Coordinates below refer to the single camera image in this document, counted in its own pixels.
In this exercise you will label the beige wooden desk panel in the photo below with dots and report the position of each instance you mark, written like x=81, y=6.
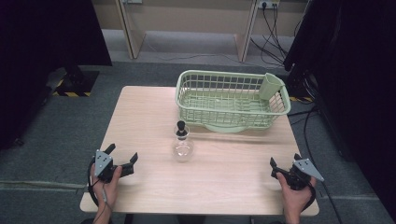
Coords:
x=132, y=34
x=246, y=34

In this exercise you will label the glass bottle with black stopper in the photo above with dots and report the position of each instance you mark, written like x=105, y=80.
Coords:
x=182, y=149

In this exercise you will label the pale green cutlery holder cup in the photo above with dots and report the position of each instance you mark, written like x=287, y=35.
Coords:
x=269, y=87

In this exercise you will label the black stand base striped tape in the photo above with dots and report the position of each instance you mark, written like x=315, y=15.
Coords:
x=77, y=82
x=299, y=90

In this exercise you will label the person's left hand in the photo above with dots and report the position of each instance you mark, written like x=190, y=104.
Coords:
x=107, y=193

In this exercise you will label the black curtain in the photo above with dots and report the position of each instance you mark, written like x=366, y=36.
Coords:
x=37, y=46
x=358, y=77

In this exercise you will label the white power strip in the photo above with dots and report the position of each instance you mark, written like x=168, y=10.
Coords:
x=268, y=3

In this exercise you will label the pale green plastic dish basket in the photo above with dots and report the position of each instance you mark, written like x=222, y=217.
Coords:
x=218, y=93

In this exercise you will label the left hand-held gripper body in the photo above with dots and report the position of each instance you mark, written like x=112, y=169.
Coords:
x=102, y=165

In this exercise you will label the pale green drip tray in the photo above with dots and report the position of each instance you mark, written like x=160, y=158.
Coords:
x=225, y=128

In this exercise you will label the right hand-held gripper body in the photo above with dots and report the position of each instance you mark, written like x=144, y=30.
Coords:
x=299, y=179

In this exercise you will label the person's right hand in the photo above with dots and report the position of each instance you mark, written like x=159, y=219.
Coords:
x=294, y=199

